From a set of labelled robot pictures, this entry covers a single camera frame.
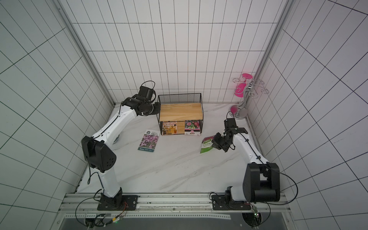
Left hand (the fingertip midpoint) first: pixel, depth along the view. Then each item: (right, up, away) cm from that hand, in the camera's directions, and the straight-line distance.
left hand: (157, 112), depth 86 cm
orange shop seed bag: (+5, -11, +17) cm, 21 cm away
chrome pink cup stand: (+58, +17, +6) cm, 61 cm away
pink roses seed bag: (+22, -11, +17) cm, 30 cm away
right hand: (+31, -19, -1) cm, 36 cm away
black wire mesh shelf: (+13, +3, +8) cm, 16 cm away
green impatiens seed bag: (+31, -21, +3) cm, 37 cm away
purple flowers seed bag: (-8, -20, +11) cm, 24 cm away
